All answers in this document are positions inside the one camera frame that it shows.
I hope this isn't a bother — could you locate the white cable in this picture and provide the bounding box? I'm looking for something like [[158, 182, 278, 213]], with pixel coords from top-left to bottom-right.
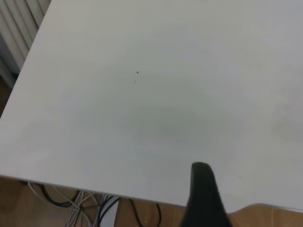
[[64, 191, 97, 227], [27, 181, 74, 209]]

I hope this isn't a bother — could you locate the dark blue cable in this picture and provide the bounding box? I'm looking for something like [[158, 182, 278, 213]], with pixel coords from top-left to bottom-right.
[[97, 194, 120, 227]]

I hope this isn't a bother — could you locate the white ribbed radiator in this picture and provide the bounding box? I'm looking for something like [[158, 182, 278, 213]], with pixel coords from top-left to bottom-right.
[[0, 0, 52, 89]]

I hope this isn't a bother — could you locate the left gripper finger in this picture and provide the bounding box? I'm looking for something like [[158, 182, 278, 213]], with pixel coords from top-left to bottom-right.
[[180, 162, 235, 227]]

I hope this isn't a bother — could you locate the thick black cable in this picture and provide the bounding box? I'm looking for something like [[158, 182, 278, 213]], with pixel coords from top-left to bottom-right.
[[128, 198, 143, 227], [153, 202, 162, 227], [40, 183, 81, 207]]

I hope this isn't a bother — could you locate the white table leg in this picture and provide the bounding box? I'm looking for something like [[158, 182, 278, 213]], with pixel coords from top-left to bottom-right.
[[100, 200, 119, 227]]

